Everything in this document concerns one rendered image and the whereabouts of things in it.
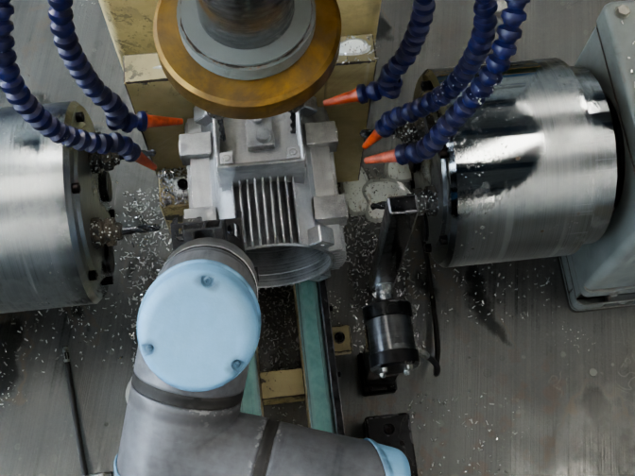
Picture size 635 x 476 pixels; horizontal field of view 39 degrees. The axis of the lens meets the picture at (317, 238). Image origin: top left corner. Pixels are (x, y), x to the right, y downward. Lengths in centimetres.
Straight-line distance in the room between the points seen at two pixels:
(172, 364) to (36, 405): 67
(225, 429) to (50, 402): 64
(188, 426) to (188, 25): 37
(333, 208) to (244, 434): 42
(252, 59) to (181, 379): 31
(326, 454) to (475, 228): 42
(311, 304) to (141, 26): 42
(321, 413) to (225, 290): 52
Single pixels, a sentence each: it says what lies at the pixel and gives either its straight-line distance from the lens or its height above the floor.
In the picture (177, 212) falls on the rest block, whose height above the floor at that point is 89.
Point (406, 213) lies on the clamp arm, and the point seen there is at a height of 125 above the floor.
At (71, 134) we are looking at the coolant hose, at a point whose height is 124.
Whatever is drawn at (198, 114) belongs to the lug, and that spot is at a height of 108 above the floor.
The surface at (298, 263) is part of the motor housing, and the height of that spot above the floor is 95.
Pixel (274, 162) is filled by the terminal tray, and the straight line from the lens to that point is 101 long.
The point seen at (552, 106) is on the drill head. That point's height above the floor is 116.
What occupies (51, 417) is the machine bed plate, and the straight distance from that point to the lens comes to 132.
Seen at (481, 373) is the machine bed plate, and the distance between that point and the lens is 131.
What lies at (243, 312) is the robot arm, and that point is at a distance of 66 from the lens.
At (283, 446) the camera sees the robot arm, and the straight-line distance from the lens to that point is 71.
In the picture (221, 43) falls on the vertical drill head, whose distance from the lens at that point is 84.
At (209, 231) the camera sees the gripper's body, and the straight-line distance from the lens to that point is 82.
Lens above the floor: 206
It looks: 69 degrees down
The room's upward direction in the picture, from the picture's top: 3 degrees clockwise
